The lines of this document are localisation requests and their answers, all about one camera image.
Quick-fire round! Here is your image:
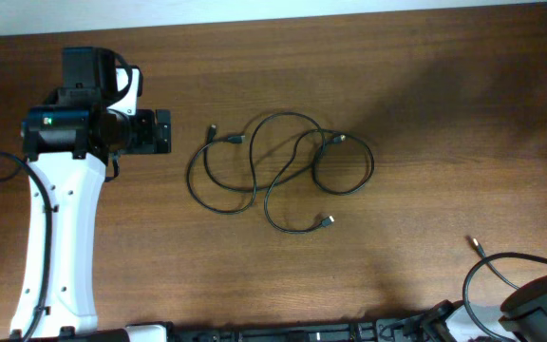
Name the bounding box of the right camera cable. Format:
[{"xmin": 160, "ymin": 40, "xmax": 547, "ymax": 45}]
[{"xmin": 461, "ymin": 251, "xmax": 547, "ymax": 342}]

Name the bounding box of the left camera cable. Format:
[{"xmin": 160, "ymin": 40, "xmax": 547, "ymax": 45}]
[{"xmin": 0, "ymin": 49, "xmax": 135, "ymax": 342}]

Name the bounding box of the thin black USB cable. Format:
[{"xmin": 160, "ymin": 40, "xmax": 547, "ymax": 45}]
[{"xmin": 202, "ymin": 123, "xmax": 336, "ymax": 235}]

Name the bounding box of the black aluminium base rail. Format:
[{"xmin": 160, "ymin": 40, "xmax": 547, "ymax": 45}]
[{"xmin": 0, "ymin": 313, "xmax": 445, "ymax": 342}]

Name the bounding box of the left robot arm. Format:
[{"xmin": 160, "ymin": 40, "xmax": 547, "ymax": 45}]
[{"xmin": 9, "ymin": 47, "xmax": 172, "ymax": 341}]

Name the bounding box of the camera cable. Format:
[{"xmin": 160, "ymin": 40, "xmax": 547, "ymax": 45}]
[
  {"xmin": 461, "ymin": 251, "xmax": 547, "ymax": 342},
  {"xmin": 0, "ymin": 49, "xmax": 135, "ymax": 342}
]

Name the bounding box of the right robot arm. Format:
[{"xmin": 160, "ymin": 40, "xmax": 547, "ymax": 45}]
[{"xmin": 415, "ymin": 275, "xmax": 547, "ymax": 341}]

